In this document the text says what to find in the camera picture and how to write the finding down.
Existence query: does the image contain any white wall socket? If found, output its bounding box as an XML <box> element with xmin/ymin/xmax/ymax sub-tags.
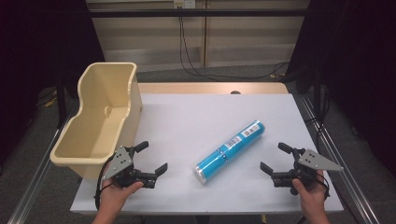
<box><xmin>173</xmin><ymin>0</ymin><xmax>197</xmax><ymax>9</ymax></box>

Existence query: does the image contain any black curtain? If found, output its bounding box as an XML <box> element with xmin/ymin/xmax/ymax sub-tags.
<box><xmin>0</xmin><ymin>0</ymin><xmax>106</xmax><ymax>166</ymax></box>
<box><xmin>284</xmin><ymin>0</ymin><xmax>396</xmax><ymax>180</ymax></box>

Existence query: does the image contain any person's right hand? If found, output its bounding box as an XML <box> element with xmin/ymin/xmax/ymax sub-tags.
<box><xmin>291</xmin><ymin>169</ymin><xmax>330</xmax><ymax>218</ymax></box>

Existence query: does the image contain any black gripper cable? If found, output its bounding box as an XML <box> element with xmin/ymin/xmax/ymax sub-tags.
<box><xmin>93</xmin><ymin>153</ymin><xmax>118</xmax><ymax>210</ymax></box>
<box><xmin>315</xmin><ymin>172</ymin><xmax>332</xmax><ymax>201</ymax></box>

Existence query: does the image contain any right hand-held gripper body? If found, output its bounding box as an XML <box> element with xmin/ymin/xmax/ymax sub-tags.
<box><xmin>289</xmin><ymin>148</ymin><xmax>345</xmax><ymax>196</ymax></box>

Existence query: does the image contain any person's left hand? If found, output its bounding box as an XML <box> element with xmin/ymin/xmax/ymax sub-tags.
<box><xmin>98</xmin><ymin>181</ymin><xmax>145</xmax><ymax>217</ymax></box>

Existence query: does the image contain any black hanging power cable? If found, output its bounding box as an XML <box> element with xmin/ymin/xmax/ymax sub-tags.
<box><xmin>177</xmin><ymin>7</ymin><xmax>290</xmax><ymax>80</ymax></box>

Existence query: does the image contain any blue cylindrical can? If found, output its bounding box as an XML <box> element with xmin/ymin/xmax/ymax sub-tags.
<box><xmin>193</xmin><ymin>119</ymin><xmax>266</xmax><ymax>185</ymax></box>

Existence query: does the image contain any metal floor rail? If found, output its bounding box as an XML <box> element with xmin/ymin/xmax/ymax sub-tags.
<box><xmin>298</xmin><ymin>92</ymin><xmax>381</xmax><ymax>224</ymax></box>
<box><xmin>7</xmin><ymin>105</ymin><xmax>80</xmax><ymax>224</ymax></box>

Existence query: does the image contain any white table mat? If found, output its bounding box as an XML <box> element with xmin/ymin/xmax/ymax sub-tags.
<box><xmin>69</xmin><ymin>92</ymin><xmax>345</xmax><ymax>216</ymax></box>

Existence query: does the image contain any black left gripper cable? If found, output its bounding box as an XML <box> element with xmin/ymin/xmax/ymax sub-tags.
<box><xmin>93</xmin><ymin>153</ymin><xmax>118</xmax><ymax>210</ymax></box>

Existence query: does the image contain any cream plastic bin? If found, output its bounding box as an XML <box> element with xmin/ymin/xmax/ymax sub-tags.
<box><xmin>49</xmin><ymin>62</ymin><xmax>144</xmax><ymax>181</ymax></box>

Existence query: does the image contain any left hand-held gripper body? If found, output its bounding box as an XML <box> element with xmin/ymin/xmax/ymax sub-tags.
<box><xmin>101</xmin><ymin>146</ymin><xmax>140</xmax><ymax>189</ymax></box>

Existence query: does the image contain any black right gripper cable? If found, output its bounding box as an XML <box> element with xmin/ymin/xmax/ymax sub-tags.
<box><xmin>315</xmin><ymin>172</ymin><xmax>332</xmax><ymax>201</ymax></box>

